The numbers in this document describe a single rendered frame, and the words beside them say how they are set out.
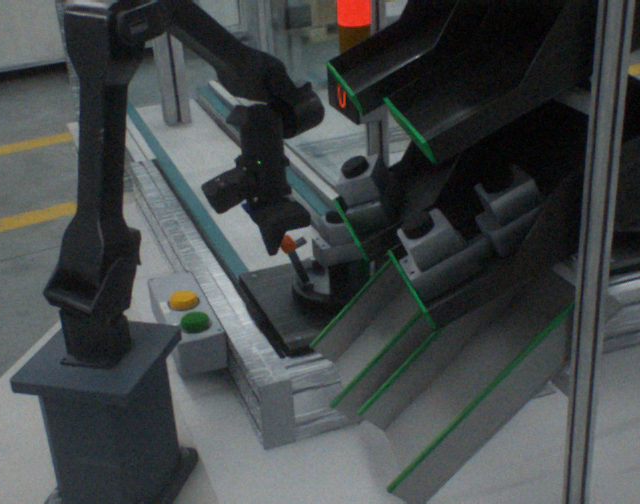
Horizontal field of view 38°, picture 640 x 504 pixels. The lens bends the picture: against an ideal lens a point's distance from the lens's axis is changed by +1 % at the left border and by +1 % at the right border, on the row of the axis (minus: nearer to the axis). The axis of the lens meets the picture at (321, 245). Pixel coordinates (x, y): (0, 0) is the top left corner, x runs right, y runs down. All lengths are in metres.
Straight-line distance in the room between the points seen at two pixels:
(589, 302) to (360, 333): 0.38
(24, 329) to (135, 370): 2.36
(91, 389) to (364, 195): 0.36
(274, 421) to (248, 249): 0.48
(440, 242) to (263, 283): 0.59
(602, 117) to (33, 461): 0.86
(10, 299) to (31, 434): 2.30
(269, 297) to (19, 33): 5.30
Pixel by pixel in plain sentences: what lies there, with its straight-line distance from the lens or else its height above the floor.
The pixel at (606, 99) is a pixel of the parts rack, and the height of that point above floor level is 1.40.
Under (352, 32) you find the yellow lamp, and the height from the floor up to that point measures 1.30.
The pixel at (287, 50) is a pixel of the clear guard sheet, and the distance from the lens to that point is 1.89.
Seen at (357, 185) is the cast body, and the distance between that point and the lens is 0.99.
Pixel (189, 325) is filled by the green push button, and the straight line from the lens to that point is 1.32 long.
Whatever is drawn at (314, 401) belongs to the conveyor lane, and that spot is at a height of 0.91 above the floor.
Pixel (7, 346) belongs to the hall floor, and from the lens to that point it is 3.35.
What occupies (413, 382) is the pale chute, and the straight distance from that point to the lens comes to 1.03.
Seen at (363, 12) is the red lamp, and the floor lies 1.33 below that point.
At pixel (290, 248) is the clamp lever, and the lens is 1.30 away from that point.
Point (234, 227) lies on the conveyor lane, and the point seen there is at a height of 0.92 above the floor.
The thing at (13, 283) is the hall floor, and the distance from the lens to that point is 3.76.
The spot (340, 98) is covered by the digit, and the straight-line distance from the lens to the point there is 1.48.
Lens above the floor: 1.63
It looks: 26 degrees down
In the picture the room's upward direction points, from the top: 4 degrees counter-clockwise
